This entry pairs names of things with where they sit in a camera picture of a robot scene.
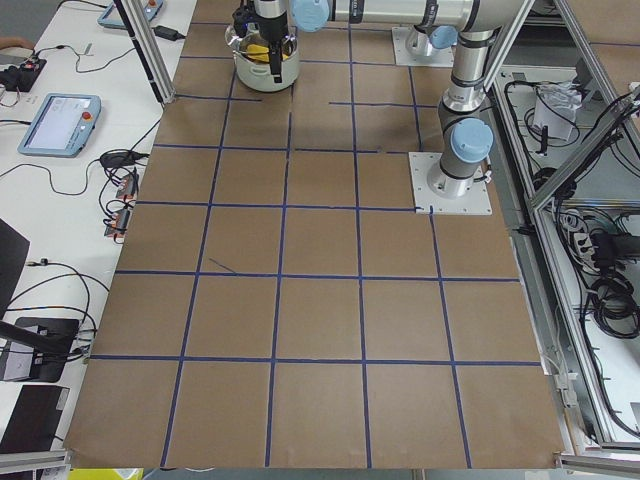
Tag blue teach pendant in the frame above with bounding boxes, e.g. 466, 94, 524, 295
17, 93, 102, 158
97, 0, 169, 29

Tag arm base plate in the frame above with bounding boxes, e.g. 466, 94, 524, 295
392, 26, 458, 68
408, 152, 492, 216

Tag aluminium frame post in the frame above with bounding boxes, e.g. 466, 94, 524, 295
114, 0, 176, 105

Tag white steel cooking pot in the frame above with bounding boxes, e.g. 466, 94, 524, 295
225, 24, 300, 92

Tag person's hand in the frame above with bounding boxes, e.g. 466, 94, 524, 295
0, 36, 35, 50

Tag far blue teach pendant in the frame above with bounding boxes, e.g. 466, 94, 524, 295
97, 0, 169, 29

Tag brown paper table mat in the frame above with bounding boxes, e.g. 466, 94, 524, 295
66, 1, 563, 469

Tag near blue teach pendant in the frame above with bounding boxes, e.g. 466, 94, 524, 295
17, 93, 102, 158

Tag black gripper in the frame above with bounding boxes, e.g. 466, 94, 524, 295
232, 0, 288, 44

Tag black power adapter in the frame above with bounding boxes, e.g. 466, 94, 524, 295
152, 25, 186, 41

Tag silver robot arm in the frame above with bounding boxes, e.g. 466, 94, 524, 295
232, 1, 531, 199
392, 1, 466, 68

